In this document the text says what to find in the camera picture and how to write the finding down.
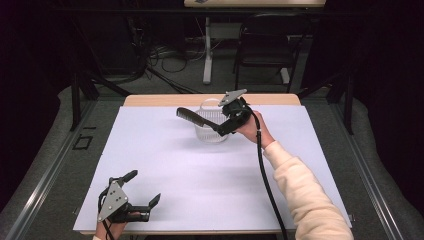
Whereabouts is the person's left hand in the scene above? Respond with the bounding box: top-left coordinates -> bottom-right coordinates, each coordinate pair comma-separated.
95,211 -> 143,240

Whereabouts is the tangle of floor cables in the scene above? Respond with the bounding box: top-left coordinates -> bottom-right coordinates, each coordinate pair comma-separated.
133,39 -> 208,95

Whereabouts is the white table mat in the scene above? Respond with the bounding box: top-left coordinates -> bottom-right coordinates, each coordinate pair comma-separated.
73,104 -> 353,233

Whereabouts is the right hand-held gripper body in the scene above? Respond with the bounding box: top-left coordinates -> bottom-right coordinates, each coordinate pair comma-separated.
218,88 -> 254,130

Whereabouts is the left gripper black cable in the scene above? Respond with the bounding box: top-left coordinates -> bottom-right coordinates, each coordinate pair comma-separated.
97,189 -> 116,240

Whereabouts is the person's right hand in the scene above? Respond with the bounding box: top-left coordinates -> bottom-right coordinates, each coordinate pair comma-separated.
235,110 -> 276,150

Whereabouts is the black folding chair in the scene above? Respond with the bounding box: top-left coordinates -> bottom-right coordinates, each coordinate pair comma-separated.
233,13 -> 313,95

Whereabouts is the white plastic basket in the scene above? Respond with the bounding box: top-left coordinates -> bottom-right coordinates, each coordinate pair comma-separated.
194,98 -> 232,145

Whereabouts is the wooden desk with white legs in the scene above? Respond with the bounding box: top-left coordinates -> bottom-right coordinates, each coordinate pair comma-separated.
183,0 -> 327,85

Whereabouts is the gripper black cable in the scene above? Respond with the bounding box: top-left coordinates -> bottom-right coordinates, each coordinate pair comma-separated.
249,109 -> 290,240
97,189 -> 116,240

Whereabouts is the wooden table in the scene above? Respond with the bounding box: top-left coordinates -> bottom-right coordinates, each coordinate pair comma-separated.
73,93 -> 353,236

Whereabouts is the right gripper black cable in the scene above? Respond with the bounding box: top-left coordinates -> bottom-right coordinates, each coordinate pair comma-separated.
249,109 -> 290,240

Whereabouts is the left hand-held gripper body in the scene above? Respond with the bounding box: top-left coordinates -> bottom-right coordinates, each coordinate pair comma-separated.
97,178 -> 151,224

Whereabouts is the metal floor rail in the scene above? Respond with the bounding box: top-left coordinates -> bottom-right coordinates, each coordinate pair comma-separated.
328,99 -> 405,240
4,99 -> 98,240

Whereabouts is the black metal stand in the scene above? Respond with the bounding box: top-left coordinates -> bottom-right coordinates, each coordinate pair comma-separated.
296,66 -> 356,136
68,19 -> 134,133

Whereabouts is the black comb with handle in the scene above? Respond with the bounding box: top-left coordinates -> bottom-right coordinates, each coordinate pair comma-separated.
175,106 -> 222,132

